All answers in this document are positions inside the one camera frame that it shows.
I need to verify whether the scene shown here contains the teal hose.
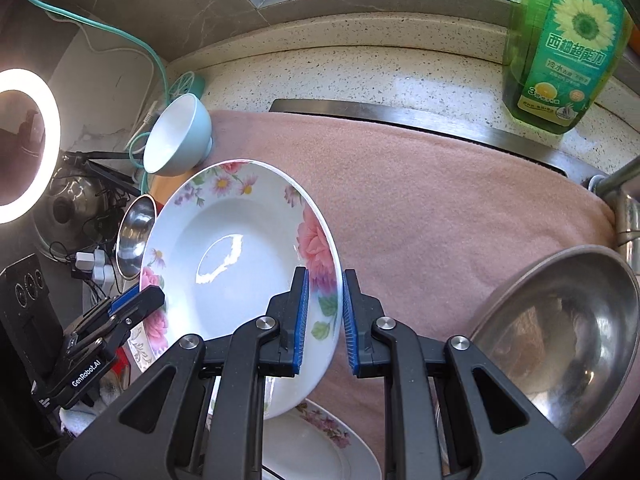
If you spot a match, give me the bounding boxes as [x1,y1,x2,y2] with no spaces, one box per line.
[24,0,168,176]

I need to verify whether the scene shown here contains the white cable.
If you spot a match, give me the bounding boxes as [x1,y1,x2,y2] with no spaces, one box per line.
[80,25,161,151]

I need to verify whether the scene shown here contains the green dish soap bottle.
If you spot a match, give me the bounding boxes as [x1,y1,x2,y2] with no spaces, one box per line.
[502,0,633,135]

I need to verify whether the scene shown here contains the steel faucet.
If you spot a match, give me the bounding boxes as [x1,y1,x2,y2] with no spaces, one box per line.
[587,155,640,261]

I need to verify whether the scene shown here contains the teal round fan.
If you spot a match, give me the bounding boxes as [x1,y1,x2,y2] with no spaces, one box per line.
[167,72,206,106]

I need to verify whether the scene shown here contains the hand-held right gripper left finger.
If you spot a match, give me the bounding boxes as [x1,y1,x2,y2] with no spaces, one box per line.
[57,266,311,480]

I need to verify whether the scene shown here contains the steel sink rim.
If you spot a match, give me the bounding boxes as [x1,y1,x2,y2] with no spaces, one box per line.
[270,99,568,176]

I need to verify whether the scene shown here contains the black tripod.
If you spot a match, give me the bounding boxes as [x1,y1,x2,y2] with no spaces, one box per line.
[62,152,141,196]

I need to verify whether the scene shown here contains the pink towel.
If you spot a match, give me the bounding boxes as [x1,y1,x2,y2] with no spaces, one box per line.
[200,110,621,466]

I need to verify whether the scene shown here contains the floral white deep plate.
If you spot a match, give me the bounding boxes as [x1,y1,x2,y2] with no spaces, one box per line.
[140,159,343,421]

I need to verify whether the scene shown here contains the person's left hand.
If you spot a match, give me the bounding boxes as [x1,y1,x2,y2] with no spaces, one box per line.
[60,402,108,436]

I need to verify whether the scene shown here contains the large stainless steel bowl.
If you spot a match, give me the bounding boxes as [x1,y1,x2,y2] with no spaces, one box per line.
[470,245,640,446]

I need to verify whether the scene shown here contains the floral rimmed white plate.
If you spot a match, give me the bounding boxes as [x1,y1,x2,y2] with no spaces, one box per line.
[260,399,383,480]
[125,310,171,372]

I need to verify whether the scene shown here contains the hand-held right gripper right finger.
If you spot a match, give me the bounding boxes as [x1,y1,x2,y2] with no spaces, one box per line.
[341,269,586,480]

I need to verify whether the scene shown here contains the white power adapters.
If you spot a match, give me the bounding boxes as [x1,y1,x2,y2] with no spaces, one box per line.
[75,250,116,283]

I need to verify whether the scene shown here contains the small stainless steel bowl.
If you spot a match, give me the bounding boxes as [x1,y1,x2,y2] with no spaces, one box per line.
[115,194,161,281]

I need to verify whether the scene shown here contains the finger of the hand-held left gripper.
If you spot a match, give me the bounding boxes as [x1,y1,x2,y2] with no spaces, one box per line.
[107,285,166,331]

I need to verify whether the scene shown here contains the light blue bowl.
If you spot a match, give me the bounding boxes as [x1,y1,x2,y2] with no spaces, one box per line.
[142,94,213,177]

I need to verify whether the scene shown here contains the ring light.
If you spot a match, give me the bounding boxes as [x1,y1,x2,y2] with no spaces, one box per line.
[0,67,62,224]

